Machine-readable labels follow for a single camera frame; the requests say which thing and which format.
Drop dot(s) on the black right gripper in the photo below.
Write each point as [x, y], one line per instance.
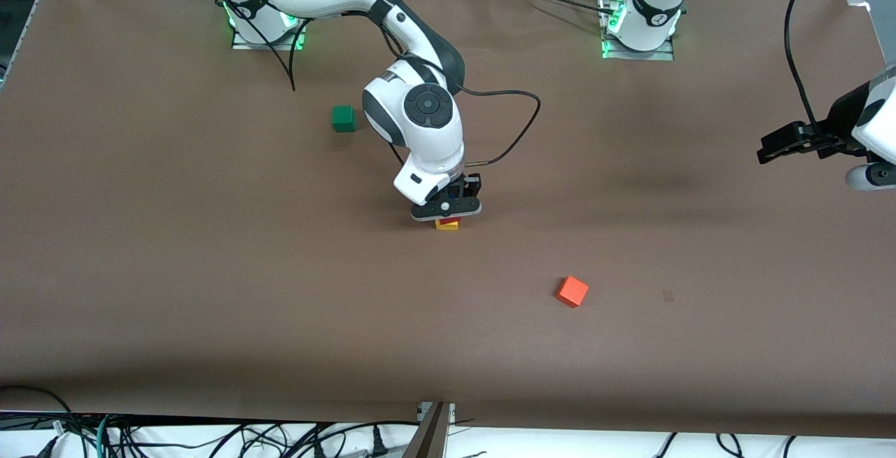
[472, 185]

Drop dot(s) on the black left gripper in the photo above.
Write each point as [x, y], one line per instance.
[842, 122]

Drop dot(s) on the yellow cube block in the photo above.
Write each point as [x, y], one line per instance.
[448, 227]

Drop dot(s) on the green cube block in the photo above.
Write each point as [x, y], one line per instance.
[343, 119]

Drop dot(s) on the orange cube block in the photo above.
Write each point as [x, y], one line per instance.
[572, 292]

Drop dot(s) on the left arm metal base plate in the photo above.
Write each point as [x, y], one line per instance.
[654, 56]

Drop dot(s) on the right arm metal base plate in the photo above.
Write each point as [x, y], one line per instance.
[269, 45]

